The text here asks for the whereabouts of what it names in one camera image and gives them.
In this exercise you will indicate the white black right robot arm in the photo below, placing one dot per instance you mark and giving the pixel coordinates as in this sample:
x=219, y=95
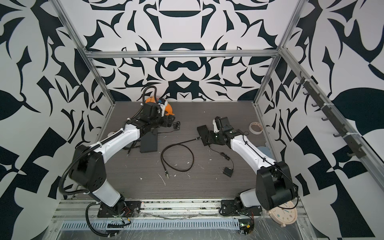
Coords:
x=274, y=185

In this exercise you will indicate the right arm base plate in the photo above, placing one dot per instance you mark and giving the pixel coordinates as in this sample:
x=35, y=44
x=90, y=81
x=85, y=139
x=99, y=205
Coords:
x=236, y=208

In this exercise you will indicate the aluminium frame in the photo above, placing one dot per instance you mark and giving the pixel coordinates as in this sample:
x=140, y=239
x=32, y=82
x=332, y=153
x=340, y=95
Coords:
x=371, y=161

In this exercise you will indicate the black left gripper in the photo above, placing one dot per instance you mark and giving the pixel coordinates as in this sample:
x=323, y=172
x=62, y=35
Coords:
x=168, y=120

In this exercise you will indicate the blue glasses case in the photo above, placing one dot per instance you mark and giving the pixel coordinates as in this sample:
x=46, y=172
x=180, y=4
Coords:
x=266, y=151

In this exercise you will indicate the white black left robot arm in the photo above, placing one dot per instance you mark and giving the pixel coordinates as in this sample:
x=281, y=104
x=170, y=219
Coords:
x=87, y=173

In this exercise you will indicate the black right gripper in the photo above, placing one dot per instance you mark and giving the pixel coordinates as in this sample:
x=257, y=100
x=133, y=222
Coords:
x=211, y=137

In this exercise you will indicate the white double-sided tape roll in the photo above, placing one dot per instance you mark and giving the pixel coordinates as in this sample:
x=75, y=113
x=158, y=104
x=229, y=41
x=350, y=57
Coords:
x=256, y=128

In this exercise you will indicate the grey wall hook rail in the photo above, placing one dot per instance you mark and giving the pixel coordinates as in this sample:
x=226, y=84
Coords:
x=333, y=115

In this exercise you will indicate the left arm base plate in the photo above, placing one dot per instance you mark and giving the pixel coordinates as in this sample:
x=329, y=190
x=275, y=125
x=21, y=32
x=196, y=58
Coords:
x=126, y=209

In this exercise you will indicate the black power adapter with cord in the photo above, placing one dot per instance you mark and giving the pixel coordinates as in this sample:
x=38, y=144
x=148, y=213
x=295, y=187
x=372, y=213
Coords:
x=175, y=127

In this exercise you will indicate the orange plush fish toy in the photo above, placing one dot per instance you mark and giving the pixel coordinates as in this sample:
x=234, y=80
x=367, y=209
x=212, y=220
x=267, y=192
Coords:
x=166, y=108

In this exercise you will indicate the cream round wall clock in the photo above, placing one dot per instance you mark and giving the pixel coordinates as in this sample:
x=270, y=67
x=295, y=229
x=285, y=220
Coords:
x=285, y=214

